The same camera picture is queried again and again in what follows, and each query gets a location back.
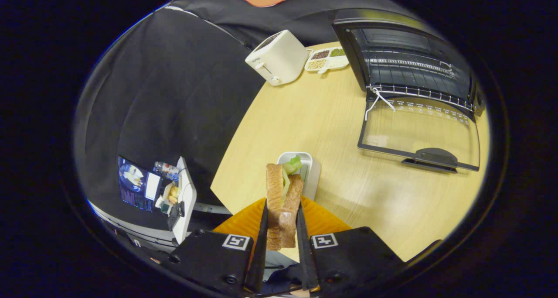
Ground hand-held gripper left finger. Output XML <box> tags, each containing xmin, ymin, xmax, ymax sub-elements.
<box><xmin>168</xmin><ymin>198</ymin><xmax>269</xmax><ymax>295</ymax></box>

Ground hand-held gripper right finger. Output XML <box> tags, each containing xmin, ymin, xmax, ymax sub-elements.
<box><xmin>296</xmin><ymin>195</ymin><xmax>406</xmax><ymax>292</ymax></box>

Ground toast sandwich with lettuce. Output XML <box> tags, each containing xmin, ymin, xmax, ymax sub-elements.
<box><xmin>266</xmin><ymin>155</ymin><xmax>304</xmax><ymax>250</ymax></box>

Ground black toaster oven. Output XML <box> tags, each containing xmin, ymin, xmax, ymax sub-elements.
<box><xmin>332</xmin><ymin>9</ymin><xmax>487</xmax><ymax>174</ymax></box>

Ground white pop-up toaster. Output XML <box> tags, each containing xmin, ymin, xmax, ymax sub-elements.
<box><xmin>245</xmin><ymin>30</ymin><xmax>311</xmax><ymax>86</ymax></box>

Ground white rectangular plate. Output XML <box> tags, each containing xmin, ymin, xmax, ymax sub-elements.
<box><xmin>277</xmin><ymin>152</ymin><xmax>322</xmax><ymax>201</ymax></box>

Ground clear plastic bottle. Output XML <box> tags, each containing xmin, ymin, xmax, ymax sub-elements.
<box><xmin>154</xmin><ymin>161</ymin><xmax>180</xmax><ymax>181</ymax></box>

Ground computer monitor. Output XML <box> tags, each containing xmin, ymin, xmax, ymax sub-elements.
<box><xmin>118</xmin><ymin>156</ymin><xmax>162</xmax><ymax>212</ymax></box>

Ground white divided bean tray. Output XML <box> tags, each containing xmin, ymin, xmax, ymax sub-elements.
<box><xmin>304</xmin><ymin>47</ymin><xmax>350</xmax><ymax>75</ymax></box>

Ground white cable tie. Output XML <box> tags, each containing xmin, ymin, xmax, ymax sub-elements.
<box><xmin>364</xmin><ymin>87</ymin><xmax>396</xmax><ymax>121</ymax></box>

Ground metal oven wire rack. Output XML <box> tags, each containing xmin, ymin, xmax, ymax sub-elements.
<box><xmin>368</xmin><ymin>58</ymin><xmax>475</xmax><ymax>112</ymax></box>

